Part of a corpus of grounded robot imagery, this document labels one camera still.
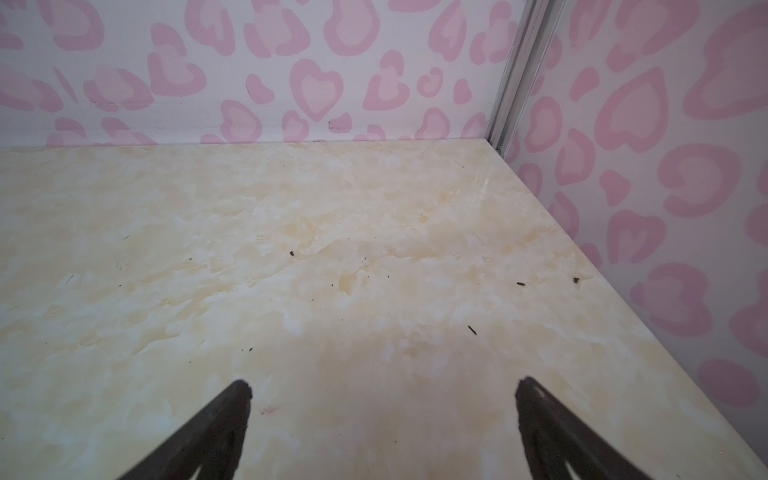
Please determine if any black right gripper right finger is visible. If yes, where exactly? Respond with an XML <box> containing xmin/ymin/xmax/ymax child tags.
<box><xmin>515</xmin><ymin>377</ymin><xmax>649</xmax><ymax>480</ymax></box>

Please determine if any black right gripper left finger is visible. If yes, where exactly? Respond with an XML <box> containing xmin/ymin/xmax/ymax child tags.
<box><xmin>122</xmin><ymin>380</ymin><xmax>252</xmax><ymax>480</ymax></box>

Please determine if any aluminium corner frame post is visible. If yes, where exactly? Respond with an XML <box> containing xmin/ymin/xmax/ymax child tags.
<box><xmin>486</xmin><ymin>0</ymin><xmax>568</xmax><ymax>157</ymax></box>

